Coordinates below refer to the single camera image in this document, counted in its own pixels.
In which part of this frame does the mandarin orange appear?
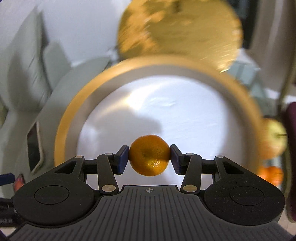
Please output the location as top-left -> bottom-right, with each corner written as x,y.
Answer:
128,135 -> 171,176
258,166 -> 283,186

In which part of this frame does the gold round box lid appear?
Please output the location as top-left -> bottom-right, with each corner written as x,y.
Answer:
117,1 -> 243,72

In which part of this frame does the round gold cake box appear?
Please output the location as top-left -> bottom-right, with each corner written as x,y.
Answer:
54,55 -> 265,183

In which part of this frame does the smartphone with light case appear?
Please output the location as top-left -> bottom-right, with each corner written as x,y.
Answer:
27,121 -> 44,174

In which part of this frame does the grey sofa seat cushion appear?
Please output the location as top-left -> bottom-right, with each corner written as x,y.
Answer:
14,57 -> 110,183

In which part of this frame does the mandarin orange beside box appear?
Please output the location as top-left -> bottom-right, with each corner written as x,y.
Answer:
258,166 -> 283,186

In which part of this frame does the yellow green apple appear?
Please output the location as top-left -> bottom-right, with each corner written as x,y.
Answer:
260,118 -> 287,160

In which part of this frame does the small grey cushion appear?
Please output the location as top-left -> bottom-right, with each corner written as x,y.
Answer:
43,42 -> 71,90

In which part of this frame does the large grey cushion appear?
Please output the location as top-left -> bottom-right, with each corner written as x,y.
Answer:
1,8 -> 51,111

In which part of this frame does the maroon chair with gold frame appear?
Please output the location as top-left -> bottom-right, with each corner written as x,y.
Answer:
277,0 -> 296,223

